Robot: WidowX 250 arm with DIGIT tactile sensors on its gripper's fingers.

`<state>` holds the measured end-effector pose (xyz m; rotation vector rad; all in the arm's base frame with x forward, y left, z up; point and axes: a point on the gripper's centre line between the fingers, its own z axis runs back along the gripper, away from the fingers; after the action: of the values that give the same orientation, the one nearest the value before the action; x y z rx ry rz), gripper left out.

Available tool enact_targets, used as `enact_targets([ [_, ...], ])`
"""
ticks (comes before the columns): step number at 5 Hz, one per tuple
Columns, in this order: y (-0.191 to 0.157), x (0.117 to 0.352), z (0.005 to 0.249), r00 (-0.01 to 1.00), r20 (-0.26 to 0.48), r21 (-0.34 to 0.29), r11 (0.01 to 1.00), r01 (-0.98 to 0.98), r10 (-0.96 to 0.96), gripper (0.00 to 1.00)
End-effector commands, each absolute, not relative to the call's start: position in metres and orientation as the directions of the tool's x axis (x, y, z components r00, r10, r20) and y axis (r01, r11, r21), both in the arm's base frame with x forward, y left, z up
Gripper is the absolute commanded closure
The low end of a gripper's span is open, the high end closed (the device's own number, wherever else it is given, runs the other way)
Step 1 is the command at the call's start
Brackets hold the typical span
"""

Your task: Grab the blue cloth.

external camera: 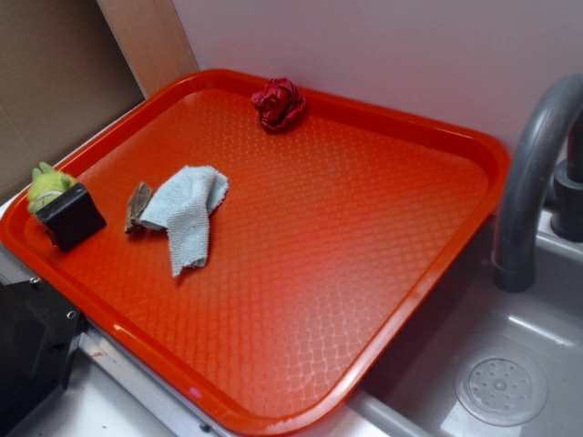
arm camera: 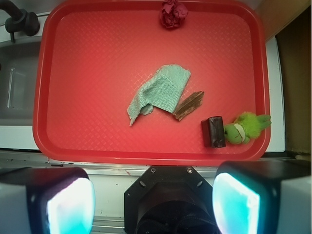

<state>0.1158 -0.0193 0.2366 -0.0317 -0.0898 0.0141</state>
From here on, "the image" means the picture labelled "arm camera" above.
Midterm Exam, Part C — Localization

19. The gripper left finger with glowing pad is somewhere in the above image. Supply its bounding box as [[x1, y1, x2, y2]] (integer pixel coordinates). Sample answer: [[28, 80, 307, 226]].
[[0, 167, 95, 234]]

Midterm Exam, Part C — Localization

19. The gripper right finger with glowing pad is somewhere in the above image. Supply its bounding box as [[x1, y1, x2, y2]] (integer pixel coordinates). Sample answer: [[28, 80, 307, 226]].
[[213, 160, 312, 234]]

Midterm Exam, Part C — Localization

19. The light blue woven cloth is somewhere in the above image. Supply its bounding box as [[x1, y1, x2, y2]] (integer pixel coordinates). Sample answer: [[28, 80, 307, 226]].
[[127, 64, 191, 126]]

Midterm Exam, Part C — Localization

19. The crumpled dark red cloth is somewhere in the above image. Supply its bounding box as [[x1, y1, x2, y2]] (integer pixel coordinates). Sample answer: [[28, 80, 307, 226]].
[[159, 0, 189, 29]]

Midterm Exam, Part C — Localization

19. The green plush frog toy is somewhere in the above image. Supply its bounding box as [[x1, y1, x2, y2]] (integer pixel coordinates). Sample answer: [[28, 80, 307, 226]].
[[224, 112, 272, 145]]

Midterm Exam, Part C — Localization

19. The dark brown cylinder roll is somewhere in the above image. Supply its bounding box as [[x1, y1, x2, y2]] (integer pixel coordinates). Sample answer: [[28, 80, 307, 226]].
[[201, 116, 226, 148]]

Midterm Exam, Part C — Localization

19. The brown wood bark piece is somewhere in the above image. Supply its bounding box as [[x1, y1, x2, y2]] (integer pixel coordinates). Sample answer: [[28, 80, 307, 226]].
[[173, 91, 205, 121]]

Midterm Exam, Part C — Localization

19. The grey sink basin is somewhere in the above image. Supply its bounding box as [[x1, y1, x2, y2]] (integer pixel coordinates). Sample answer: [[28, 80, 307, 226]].
[[0, 41, 40, 126]]

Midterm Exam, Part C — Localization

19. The black faucet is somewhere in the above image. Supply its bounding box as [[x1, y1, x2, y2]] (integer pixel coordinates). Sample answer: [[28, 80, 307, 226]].
[[0, 0, 40, 43]]

